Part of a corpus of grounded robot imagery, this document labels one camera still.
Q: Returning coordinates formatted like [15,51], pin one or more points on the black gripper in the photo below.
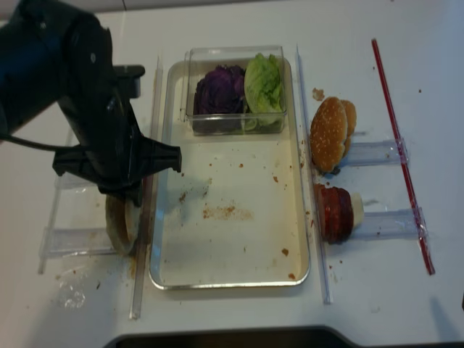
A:
[112,152]

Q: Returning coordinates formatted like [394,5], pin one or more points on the bun bottom slice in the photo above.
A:
[132,222]

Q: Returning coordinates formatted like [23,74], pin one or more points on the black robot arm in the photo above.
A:
[55,53]

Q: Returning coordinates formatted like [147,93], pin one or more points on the purple lettuce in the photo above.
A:
[221,91]

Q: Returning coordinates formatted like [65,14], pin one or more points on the green lettuce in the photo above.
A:
[263,88]

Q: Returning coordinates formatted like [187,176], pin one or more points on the red meat patty stack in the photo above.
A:
[335,213]

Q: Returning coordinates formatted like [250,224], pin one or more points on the white cheese slice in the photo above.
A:
[357,209]

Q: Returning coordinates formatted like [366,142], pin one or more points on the left upper clear channel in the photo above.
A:
[69,182]

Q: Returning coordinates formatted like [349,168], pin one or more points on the clear channel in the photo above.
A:
[389,152]
[400,224]
[69,182]
[69,242]

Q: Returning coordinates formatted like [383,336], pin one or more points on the metal baking tray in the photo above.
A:
[236,214]

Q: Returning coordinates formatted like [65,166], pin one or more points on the left lower clear channel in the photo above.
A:
[69,242]

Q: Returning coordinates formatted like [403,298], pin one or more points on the clear plastic container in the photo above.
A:
[200,61]

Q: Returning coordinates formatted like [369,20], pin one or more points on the sesame bun top front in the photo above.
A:
[328,133]

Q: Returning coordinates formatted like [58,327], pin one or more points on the bun top behind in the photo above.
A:
[351,123]

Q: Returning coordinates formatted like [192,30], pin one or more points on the right upper clear channel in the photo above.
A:
[389,152]

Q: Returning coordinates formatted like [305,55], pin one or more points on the right lower clear channel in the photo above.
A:
[400,224]

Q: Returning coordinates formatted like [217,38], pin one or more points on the red straw rod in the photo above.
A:
[422,241]

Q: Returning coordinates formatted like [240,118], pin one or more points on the left long clear rail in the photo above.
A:
[145,226]

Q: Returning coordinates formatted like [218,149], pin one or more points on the long clear rail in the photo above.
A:
[145,226]
[320,247]

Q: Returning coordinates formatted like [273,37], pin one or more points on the right long clear rail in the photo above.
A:
[320,247]

